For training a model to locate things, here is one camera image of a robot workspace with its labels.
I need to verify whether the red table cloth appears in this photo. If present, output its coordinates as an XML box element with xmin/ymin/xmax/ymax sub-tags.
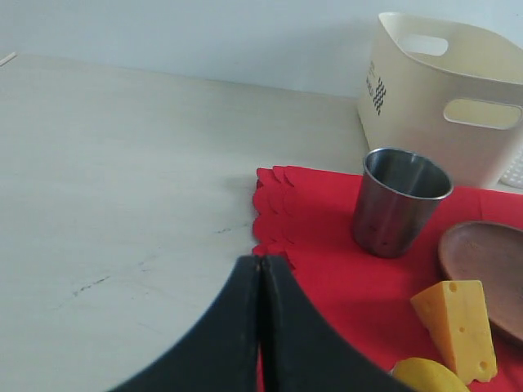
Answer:
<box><xmin>253</xmin><ymin>166</ymin><xmax>522</xmax><ymax>369</ymax></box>

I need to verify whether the cream plastic storage bin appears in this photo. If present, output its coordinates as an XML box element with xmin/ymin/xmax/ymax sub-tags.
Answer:
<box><xmin>357</xmin><ymin>12</ymin><xmax>522</xmax><ymax>188</ymax></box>

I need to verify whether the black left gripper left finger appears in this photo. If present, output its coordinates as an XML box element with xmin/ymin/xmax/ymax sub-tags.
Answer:
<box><xmin>113</xmin><ymin>256</ymin><xmax>261</xmax><ymax>392</ymax></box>

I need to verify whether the yellow cheese wedge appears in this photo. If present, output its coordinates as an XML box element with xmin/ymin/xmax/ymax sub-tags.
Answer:
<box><xmin>410</xmin><ymin>280</ymin><xmax>498</xmax><ymax>385</ymax></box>

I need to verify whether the brown wooden plate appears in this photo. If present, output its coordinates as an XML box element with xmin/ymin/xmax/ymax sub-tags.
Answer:
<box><xmin>438</xmin><ymin>221</ymin><xmax>522</xmax><ymax>346</ymax></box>

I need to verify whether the yellow lemon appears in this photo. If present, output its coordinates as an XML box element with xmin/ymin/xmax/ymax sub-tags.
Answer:
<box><xmin>391</xmin><ymin>357</ymin><xmax>470</xmax><ymax>392</ymax></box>

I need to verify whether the white perforated plastic basket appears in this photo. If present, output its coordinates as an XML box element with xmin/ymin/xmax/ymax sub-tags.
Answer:
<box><xmin>499</xmin><ymin>148</ymin><xmax>523</xmax><ymax>189</ymax></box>

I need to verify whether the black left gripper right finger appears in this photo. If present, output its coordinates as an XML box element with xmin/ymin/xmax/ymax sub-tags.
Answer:
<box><xmin>259</xmin><ymin>256</ymin><xmax>410</xmax><ymax>391</ymax></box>

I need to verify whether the stainless steel cup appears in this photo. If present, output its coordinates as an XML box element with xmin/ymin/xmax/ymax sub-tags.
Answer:
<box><xmin>351</xmin><ymin>148</ymin><xmax>454</xmax><ymax>258</ymax></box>

